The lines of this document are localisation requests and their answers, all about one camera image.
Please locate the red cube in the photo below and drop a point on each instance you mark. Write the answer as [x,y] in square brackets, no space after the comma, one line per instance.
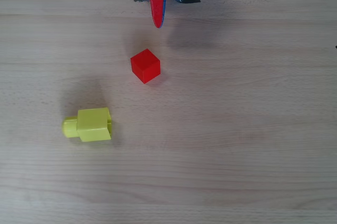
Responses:
[144,66]

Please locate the yellow block with round knob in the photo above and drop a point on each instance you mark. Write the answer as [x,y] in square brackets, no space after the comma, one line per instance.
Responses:
[93,125]

